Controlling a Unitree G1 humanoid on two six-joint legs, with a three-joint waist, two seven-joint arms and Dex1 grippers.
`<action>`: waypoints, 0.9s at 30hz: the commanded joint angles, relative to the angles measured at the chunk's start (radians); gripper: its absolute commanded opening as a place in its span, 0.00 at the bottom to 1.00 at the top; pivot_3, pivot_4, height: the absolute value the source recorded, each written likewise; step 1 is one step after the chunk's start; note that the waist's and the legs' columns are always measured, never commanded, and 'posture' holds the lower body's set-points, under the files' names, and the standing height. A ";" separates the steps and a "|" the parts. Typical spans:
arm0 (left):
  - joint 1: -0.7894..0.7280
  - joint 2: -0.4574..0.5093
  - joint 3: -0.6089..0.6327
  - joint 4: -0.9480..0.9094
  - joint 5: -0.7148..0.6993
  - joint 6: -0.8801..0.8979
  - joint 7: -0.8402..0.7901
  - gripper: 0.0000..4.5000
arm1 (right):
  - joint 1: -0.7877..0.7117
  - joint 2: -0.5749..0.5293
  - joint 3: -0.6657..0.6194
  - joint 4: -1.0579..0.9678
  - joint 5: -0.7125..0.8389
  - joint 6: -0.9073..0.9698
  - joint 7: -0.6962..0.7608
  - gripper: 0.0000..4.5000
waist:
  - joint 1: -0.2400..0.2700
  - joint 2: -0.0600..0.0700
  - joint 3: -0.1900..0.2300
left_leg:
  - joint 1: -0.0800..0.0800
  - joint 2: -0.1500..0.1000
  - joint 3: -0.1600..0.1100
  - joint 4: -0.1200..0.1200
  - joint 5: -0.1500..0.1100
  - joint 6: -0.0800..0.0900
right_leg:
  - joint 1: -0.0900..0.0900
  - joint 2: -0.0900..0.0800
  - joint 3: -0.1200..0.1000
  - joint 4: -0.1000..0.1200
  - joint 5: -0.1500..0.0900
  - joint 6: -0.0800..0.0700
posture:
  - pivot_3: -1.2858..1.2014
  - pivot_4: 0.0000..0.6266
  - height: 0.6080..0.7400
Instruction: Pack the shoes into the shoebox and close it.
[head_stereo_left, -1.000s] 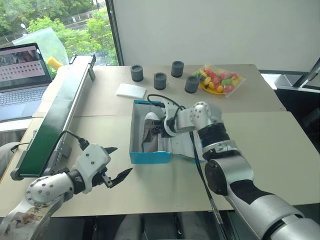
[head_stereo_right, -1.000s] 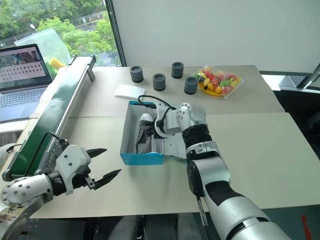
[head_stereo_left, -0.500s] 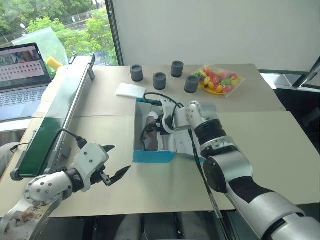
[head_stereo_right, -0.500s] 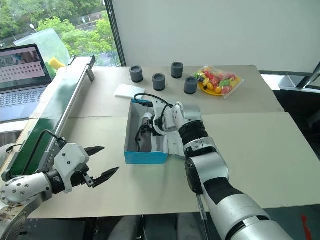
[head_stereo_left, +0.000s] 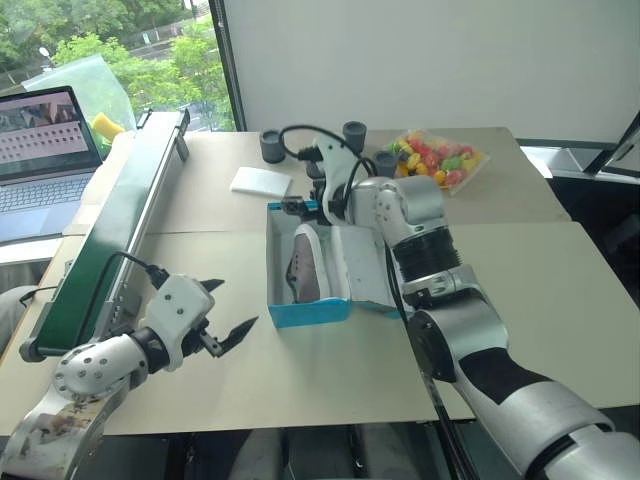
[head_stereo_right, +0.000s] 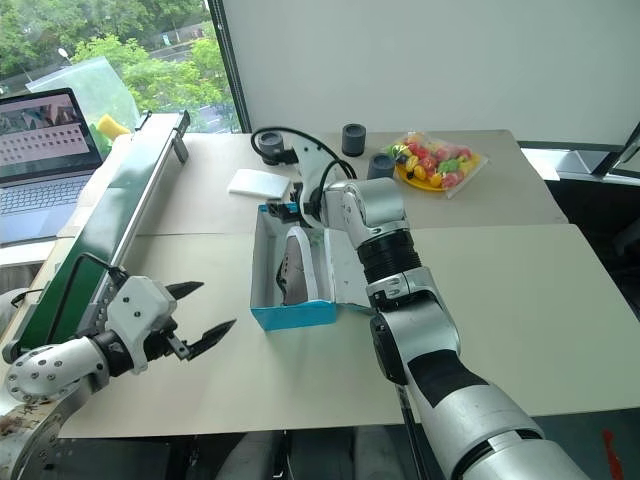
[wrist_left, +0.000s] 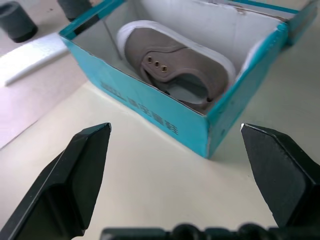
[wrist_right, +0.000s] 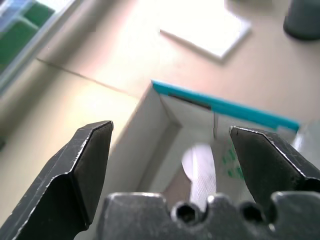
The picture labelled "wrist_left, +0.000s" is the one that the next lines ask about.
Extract white flat strip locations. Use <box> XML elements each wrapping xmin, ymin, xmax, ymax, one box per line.
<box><xmin>4</xmin><ymin>33</ymin><xmax>69</xmax><ymax>87</ymax></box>

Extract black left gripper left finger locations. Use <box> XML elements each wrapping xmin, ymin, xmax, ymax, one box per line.
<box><xmin>0</xmin><ymin>122</ymin><xmax>112</xmax><ymax>240</ymax></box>

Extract grey canvas shoe white sole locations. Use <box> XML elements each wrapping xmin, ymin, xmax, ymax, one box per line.
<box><xmin>116</xmin><ymin>20</ymin><xmax>237</xmax><ymax>113</ymax></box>

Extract teal cardboard shoebox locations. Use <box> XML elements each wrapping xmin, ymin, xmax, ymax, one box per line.
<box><xmin>58</xmin><ymin>0</ymin><xmax>318</xmax><ymax>159</ymax></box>

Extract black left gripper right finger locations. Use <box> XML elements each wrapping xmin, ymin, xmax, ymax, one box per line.
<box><xmin>239</xmin><ymin>123</ymin><xmax>320</xmax><ymax>229</ymax></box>

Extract dark grey round foot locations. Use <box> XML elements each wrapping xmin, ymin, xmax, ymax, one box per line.
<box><xmin>57</xmin><ymin>0</ymin><xmax>93</xmax><ymax>22</ymax></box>
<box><xmin>0</xmin><ymin>1</ymin><xmax>39</xmax><ymax>44</ymax></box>

